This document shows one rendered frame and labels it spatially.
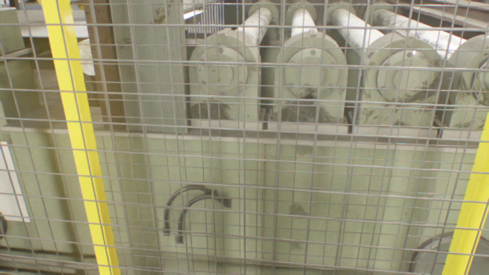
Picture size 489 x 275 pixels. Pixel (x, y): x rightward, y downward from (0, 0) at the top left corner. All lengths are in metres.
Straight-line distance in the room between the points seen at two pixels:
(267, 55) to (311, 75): 2.09
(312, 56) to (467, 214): 0.70
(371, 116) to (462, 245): 0.55
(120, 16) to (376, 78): 0.95
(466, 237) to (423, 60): 0.61
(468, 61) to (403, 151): 0.39
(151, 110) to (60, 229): 0.83
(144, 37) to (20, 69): 0.71
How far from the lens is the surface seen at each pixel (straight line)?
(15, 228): 2.17
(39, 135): 1.79
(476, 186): 1.16
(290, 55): 1.39
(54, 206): 1.95
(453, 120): 1.58
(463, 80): 1.54
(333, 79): 1.39
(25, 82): 1.95
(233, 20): 3.62
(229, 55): 1.38
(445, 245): 1.75
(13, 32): 1.91
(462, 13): 2.54
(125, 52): 1.45
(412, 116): 1.53
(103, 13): 1.47
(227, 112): 1.47
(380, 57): 1.43
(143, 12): 1.40
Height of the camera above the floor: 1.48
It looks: 24 degrees down
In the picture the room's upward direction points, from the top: straight up
